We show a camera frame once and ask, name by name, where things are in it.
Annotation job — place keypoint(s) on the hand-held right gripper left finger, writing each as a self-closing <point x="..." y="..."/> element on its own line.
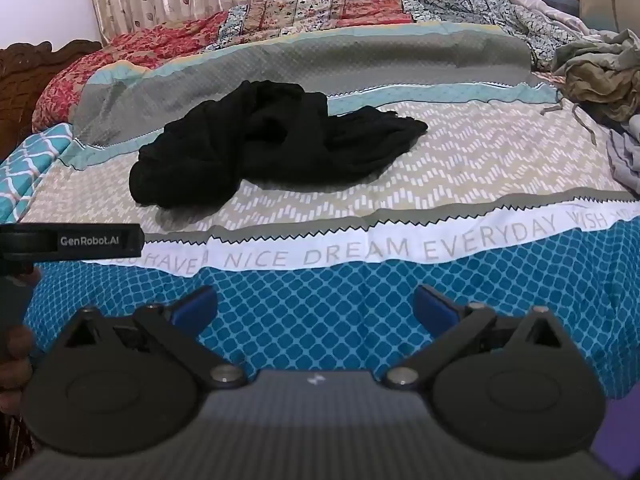
<point x="192" y="306"/>

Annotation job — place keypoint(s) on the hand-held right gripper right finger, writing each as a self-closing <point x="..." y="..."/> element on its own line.
<point x="436" y="307"/>

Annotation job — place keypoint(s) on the black pants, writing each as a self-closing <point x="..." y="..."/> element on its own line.
<point x="260" y="140"/>

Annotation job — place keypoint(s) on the person's left hand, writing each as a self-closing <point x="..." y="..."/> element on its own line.
<point x="15" y="360"/>

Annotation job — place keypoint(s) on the teal lattice sheet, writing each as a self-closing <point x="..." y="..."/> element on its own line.
<point x="30" y="170"/>

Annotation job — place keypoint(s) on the printed patterned bedspread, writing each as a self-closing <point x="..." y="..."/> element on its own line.
<point x="450" y="175"/>

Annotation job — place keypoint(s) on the carved wooden headboard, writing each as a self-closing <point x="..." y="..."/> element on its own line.
<point x="25" y="77"/>

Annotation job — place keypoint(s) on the purple cloth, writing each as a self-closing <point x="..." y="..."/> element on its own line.
<point x="620" y="440"/>

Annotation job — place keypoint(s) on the red floral patchwork quilt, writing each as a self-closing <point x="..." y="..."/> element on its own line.
<point x="165" y="42"/>

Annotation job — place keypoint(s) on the grey crumpled cloth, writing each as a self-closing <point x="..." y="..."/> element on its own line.
<point x="625" y="155"/>

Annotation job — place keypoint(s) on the olive crumpled clothes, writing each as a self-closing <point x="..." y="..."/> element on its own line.
<point x="600" y="70"/>

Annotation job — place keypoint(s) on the blue white floral blanket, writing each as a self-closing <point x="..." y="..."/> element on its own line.
<point x="530" y="25"/>

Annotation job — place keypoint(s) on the light grey blanket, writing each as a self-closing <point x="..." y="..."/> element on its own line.
<point x="550" y="10"/>

